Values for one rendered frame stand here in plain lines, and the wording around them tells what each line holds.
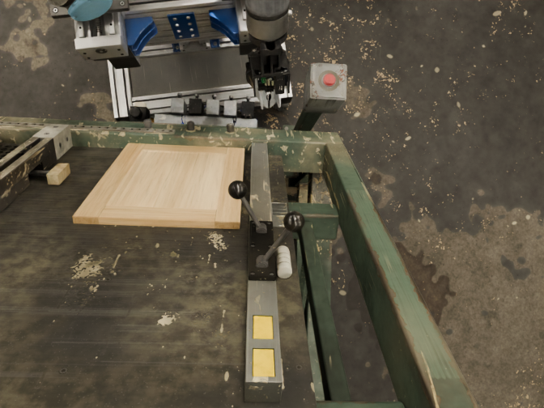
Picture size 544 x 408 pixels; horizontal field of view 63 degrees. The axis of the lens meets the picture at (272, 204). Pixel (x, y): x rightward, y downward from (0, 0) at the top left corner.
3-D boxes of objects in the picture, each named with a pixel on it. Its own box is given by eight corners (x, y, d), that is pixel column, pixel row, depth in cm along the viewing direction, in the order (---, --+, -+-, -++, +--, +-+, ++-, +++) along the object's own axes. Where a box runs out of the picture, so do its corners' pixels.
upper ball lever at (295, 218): (267, 265, 84) (308, 213, 79) (267, 278, 81) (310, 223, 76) (250, 257, 83) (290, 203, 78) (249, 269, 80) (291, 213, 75)
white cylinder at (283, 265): (291, 279, 86) (288, 256, 93) (292, 266, 85) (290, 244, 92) (276, 278, 86) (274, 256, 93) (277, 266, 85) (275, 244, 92)
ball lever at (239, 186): (271, 226, 94) (241, 174, 89) (272, 235, 91) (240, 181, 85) (255, 232, 95) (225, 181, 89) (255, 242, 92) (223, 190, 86)
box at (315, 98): (336, 82, 162) (347, 63, 144) (335, 114, 161) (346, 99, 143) (303, 80, 161) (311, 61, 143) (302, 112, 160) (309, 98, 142)
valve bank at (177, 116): (265, 108, 178) (268, 88, 154) (263, 142, 177) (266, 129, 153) (138, 101, 175) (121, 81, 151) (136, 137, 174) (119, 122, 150)
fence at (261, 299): (266, 154, 145) (267, 142, 144) (280, 402, 61) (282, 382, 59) (251, 154, 145) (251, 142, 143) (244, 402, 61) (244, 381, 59)
